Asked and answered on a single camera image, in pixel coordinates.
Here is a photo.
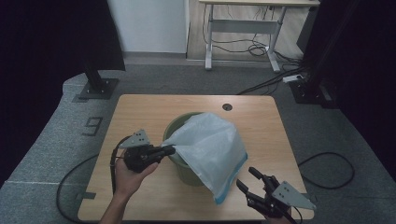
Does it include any tall black metal stand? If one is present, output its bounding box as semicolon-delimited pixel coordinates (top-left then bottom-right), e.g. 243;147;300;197
289;0;363;110

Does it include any white bag with blue band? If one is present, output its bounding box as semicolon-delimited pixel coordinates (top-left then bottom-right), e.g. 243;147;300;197
161;112;249;205

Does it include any right hand-held gripper cable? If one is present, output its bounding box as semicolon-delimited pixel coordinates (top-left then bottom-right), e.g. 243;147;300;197
279;204;304;224

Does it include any person's right hand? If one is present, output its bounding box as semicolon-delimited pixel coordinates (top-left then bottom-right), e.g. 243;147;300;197
264;207;294;224

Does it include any black curtain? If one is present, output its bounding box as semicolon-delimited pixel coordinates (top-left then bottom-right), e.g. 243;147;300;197
303;0;396;175
0;0;127;188

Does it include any white power strip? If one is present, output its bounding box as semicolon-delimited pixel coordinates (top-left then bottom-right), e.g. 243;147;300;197
282;74;304;84

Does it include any green plastic bin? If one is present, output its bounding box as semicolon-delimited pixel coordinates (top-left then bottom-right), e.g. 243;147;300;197
163;111;207;188

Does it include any bundle of black cables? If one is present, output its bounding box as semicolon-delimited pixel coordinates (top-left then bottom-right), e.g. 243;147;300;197
202;4;309;96

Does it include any black stand with square base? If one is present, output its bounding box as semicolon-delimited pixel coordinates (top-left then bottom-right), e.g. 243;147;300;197
78;60;120;101

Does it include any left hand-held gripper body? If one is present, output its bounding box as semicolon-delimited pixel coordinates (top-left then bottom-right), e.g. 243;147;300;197
119;129;163;174

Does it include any black looped floor cable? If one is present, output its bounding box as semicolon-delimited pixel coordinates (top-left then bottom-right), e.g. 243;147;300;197
297;151;356;190

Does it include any person's left hand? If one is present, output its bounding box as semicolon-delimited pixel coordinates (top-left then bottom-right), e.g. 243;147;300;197
114;157;160;201

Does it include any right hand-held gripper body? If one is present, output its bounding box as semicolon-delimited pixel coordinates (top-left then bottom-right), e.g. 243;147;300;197
247;180;318;219

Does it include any white desk frame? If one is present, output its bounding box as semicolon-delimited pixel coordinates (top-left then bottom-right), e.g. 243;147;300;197
198;0;321;74

